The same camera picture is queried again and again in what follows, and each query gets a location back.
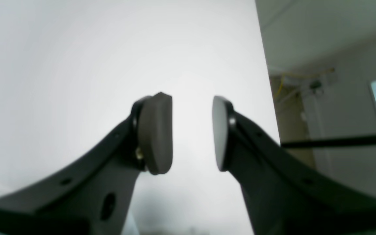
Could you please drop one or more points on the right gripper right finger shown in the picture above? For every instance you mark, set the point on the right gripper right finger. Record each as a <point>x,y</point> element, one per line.
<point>282,195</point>

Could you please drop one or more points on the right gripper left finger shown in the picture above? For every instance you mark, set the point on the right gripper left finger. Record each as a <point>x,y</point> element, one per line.
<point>92,195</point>

